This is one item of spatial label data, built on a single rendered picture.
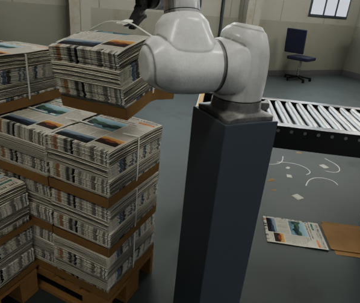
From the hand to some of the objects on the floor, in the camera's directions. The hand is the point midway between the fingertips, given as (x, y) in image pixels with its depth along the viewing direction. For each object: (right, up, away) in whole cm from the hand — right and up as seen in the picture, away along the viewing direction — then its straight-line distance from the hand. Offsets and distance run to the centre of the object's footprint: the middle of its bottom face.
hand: (119, 0), depth 115 cm
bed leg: (+152, -101, +125) cm, 221 cm away
